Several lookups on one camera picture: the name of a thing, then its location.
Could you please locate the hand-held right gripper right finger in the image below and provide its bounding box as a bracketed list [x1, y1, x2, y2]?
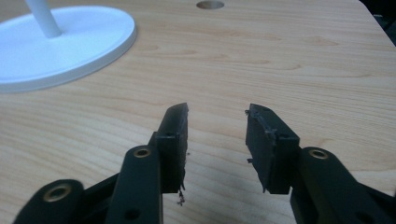
[245, 103, 396, 224]

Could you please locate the white round lamp stand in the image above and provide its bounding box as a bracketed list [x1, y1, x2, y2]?
[0, 0, 138, 94]

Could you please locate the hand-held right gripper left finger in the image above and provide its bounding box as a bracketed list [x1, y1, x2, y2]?
[105, 102, 190, 224]

